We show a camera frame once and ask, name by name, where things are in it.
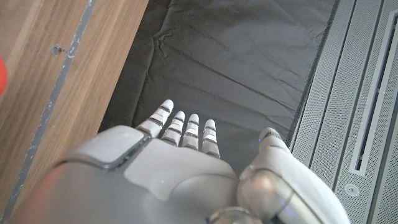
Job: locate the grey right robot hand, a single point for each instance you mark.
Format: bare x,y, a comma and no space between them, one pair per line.
155,186

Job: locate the red ball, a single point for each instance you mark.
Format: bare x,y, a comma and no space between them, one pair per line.
2,76

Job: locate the grey tape outline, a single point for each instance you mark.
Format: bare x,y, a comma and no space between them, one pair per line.
55,91

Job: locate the black backdrop curtain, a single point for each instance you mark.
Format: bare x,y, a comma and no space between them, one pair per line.
233,62

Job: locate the round ceiling sensor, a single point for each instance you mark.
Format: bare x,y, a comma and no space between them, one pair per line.
352,189

